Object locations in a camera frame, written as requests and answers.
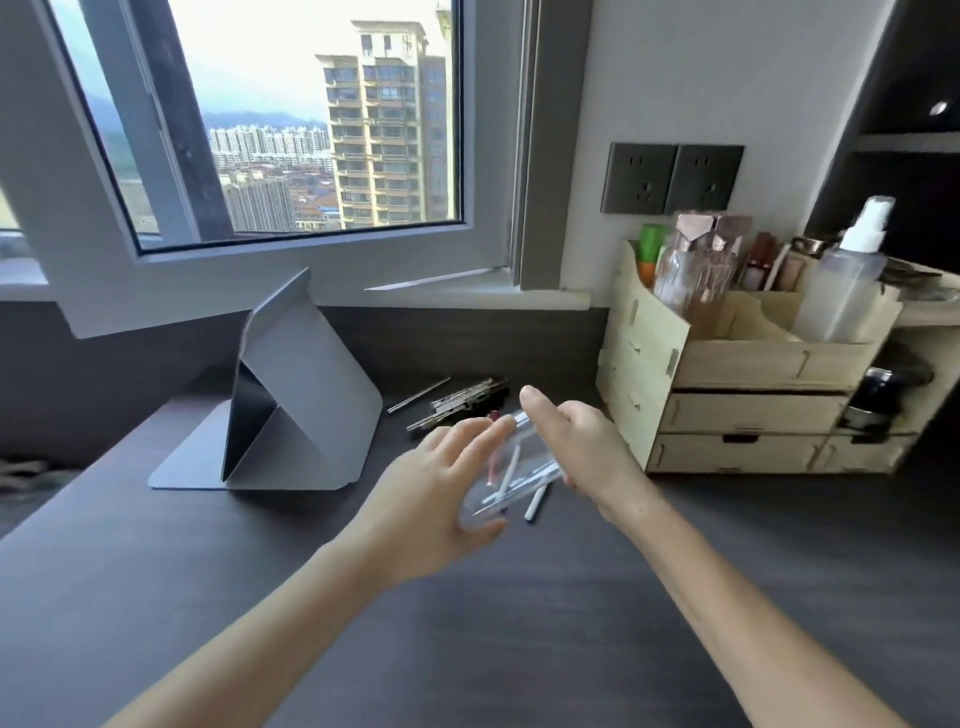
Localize silver pen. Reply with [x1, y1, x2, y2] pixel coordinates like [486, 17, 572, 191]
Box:
[386, 377, 453, 415]

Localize person's left hand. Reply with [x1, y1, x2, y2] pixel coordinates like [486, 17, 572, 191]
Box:
[352, 416, 519, 594]

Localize clear spray bottle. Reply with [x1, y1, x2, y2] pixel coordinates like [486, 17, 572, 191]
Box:
[791, 196, 898, 345]

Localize person's right hand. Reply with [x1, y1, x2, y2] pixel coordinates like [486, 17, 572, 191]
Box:
[519, 384, 655, 524]

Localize wooden desk organizer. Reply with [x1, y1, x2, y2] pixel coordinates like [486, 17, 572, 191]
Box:
[596, 240, 960, 476]

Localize grey window sash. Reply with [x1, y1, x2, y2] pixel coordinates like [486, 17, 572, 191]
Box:
[0, 0, 526, 340]

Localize person's left forearm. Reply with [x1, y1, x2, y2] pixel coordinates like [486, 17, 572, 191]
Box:
[103, 528, 399, 728]

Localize brown cosmetic tube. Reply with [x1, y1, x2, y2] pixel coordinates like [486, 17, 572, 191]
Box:
[738, 232, 778, 292]

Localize green and orange tube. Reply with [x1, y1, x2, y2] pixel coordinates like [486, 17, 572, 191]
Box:
[635, 223, 669, 291]

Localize person's right forearm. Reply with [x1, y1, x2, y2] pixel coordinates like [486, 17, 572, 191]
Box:
[600, 480, 912, 728]

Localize black and gold pens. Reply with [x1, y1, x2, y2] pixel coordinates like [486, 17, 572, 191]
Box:
[405, 378, 510, 434]

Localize glass bottle with pink cap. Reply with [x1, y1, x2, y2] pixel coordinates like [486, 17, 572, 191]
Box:
[652, 211, 753, 340]

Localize dark grey wall socket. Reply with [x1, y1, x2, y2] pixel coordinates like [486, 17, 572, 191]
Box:
[600, 141, 678, 216]
[663, 144, 746, 214]

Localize clear plastic container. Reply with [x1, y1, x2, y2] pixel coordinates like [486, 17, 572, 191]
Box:
[457, 411, 565, 535]

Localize tablet in grey folio case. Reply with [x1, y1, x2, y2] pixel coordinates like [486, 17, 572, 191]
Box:
[147, 267, 384, 492]

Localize copper capped cosmetic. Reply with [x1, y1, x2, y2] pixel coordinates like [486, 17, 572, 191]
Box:
[780, 237, 828, 294]

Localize long white pen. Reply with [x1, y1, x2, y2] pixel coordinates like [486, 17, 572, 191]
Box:
[480, 461, 561, 506]

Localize grey window frame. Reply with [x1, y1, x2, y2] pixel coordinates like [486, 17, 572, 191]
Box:
[363, 0, 595, 311]

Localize dark shelf unit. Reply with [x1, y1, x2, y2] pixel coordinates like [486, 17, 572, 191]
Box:
[804, 0, 960, 265]

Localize black jar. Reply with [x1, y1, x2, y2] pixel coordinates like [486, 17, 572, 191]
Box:
[834, 363, 936, 438]

